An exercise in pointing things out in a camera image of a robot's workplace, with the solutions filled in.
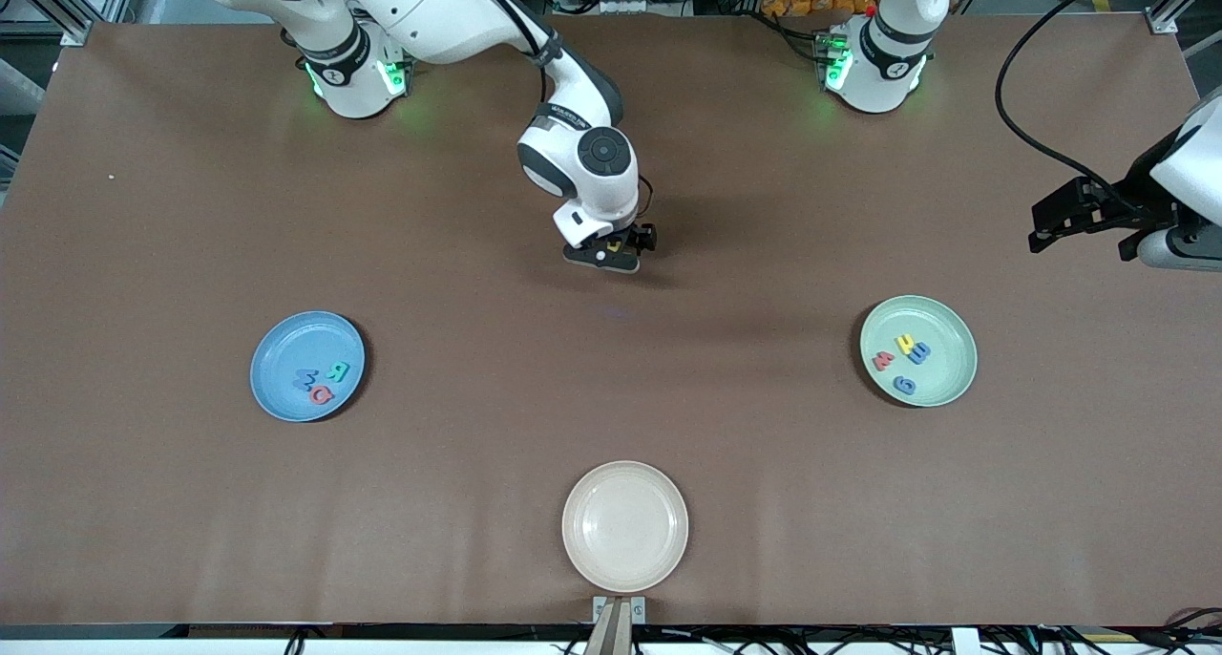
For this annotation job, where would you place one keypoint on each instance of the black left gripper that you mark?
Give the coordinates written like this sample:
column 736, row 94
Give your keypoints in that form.
column 1138, row 200

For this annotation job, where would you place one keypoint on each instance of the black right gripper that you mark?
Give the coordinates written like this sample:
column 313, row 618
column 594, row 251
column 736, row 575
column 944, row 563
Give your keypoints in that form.
column 642, row 236

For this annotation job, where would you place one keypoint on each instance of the blue lowercase m letter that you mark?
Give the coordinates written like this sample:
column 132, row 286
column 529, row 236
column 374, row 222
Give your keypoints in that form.
column 919, row 353

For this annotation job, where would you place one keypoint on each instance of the yellow lowercase h letter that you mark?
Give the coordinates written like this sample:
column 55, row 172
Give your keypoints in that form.
column 904, row 344

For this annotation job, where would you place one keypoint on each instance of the red lowercase m letter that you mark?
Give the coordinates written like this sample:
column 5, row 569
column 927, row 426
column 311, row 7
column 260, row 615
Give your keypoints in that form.
column 884, row 360

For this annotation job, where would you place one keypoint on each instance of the blue lowercase g letter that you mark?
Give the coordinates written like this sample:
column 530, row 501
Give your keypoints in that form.
column 904, row 384

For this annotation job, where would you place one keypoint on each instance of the teal uppercase R letter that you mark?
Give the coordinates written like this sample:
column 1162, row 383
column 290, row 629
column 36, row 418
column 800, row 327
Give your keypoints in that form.
column 339, row 370

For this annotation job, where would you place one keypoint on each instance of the red uppercase Q letter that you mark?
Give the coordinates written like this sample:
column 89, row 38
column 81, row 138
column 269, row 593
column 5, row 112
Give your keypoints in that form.
column 316, row 395

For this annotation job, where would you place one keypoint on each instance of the blue uppercase M letter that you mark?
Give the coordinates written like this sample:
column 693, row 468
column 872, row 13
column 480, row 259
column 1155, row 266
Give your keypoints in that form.
column 305, row 379

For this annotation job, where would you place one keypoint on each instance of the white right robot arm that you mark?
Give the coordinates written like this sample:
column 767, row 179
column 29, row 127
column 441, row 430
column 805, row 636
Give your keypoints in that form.
column 420, row 6

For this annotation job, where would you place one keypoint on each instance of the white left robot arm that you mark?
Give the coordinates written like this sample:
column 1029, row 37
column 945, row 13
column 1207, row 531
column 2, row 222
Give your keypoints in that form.
column 883, row 63

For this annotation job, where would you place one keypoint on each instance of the green plate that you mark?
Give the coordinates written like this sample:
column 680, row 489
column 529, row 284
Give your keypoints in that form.
column 950, row 369

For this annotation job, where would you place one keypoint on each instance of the beige plate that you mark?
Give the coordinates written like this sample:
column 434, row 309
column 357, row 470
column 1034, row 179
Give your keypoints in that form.
column 624, row 527

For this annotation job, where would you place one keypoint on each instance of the blue plate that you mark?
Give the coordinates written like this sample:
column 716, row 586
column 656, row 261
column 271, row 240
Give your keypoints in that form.
column 286, row 349

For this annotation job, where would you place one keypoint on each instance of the white tag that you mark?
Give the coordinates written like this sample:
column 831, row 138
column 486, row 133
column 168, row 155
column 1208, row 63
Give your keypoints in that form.
column 965, row 642

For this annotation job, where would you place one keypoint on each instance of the aluminium frame profile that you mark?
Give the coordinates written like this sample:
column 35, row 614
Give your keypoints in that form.
column 76, row 32
column 1163, row 22

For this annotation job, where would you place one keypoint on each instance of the grey metal camera mount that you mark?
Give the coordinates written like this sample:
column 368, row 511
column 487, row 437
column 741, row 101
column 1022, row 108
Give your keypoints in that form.
column 619, row 626

